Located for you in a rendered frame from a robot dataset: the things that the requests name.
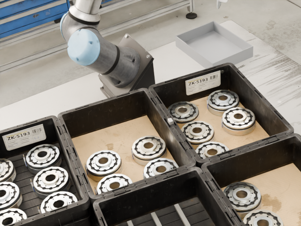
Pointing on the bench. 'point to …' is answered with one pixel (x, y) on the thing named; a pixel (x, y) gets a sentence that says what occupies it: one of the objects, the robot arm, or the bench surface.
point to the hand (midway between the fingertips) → (232, 2)
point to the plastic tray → (213, 45)
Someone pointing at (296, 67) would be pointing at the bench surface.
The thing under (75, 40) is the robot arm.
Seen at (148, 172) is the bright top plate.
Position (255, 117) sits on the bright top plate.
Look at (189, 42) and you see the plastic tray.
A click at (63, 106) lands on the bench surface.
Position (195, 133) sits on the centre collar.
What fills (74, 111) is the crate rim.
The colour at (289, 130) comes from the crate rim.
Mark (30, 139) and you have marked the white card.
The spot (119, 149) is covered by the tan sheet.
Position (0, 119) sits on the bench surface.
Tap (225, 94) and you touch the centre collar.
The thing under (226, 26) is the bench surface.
